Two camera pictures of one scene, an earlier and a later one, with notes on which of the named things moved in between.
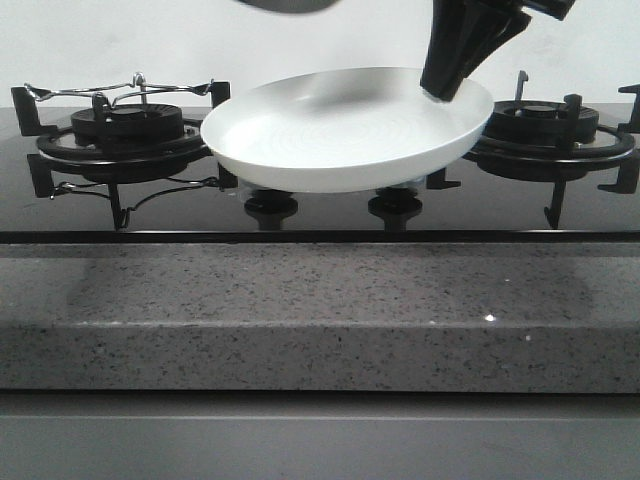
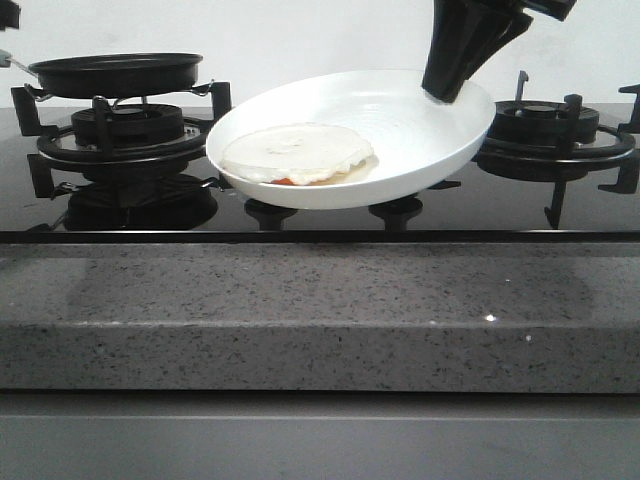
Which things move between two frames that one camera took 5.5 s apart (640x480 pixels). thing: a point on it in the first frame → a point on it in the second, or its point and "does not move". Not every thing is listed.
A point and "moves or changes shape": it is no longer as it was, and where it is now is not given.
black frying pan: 291,6 → 115,75
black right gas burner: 537,120 does not move
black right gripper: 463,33 does not move
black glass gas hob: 144,174 does not move
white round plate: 344,130 moves or changes shape
